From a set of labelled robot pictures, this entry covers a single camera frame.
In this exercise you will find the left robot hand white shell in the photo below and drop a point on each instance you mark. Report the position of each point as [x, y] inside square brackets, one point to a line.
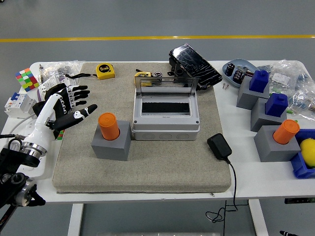
[43, 115]

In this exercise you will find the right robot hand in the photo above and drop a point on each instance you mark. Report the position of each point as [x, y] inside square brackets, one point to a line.
[286, 233]

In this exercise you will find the orange cylinder battery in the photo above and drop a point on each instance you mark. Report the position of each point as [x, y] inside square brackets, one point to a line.
[285, 132]
[108, 125]

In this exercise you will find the grey plastic junction box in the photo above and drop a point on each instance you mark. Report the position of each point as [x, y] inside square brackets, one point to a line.
[165, 130]

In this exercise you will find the blue square battery block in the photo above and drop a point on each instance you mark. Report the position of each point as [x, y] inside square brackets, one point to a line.
[258, 81]
[276, 104]

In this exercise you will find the colourful puzzle cube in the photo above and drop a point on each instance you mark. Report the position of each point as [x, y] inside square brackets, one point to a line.
[25, 79]
[60, 135]

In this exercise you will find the white circuit breaker blue levers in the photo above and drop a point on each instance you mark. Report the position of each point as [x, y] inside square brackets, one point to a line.
[17, 104]

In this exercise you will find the white table leg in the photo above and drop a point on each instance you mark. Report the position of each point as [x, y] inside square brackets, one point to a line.
[259, 221]

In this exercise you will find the white terminal module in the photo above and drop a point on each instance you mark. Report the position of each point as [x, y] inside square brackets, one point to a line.
[48, 84]

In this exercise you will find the black table control panel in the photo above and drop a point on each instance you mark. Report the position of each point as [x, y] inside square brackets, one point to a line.
[299, 200]

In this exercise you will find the silver pen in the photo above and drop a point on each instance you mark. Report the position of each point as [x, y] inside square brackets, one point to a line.
[41, 73]

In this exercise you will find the clear plastic parts bag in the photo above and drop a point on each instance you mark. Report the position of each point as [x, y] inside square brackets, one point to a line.
[283, 73]
[304, 100]
[61, 67]

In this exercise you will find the blue plastic bin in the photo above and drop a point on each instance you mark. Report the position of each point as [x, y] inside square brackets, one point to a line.
[299, 167]

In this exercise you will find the grey holder block round hole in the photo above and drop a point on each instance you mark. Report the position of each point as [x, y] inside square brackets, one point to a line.
[110, 150]

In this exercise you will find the square yellow tape measure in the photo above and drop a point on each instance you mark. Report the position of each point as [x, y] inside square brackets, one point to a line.
[105, 71]

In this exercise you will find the yellow lemon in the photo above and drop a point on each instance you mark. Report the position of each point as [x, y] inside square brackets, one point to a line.
[308, 152]

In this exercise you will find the round yellow tape measure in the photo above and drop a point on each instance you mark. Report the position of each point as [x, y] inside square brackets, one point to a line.
[141, 74]

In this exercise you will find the black power adapter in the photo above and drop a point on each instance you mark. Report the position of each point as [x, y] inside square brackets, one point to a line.
[219, 146]

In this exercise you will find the grey-brown mat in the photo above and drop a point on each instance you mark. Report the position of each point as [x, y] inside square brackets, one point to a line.
[147, 172]

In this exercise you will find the black device cracked glossy screen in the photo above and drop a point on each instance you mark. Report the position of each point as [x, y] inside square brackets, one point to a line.
[194, 64]

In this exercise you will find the black cylindrical capacitor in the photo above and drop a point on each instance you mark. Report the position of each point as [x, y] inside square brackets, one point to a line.
[230, 68]
[238, 75]

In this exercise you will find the small metal part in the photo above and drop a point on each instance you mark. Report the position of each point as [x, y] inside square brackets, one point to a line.
[242, 68]

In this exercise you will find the blue-grey oval tray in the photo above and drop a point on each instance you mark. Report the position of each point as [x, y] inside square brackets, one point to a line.
[240, 61]

